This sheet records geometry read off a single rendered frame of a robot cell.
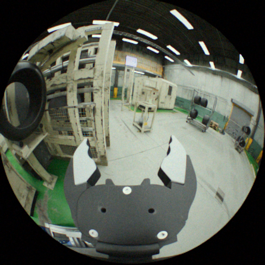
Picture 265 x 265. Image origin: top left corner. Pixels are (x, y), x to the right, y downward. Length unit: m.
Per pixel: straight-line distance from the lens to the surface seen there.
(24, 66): 0.81
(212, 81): 10.85
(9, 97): 1.15
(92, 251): 0.48
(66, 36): 0.88
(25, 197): 1.62
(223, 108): 10.21
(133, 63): 4.34
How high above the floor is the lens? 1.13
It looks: 29 degrees down
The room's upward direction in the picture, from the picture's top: 7 degrees clockwise
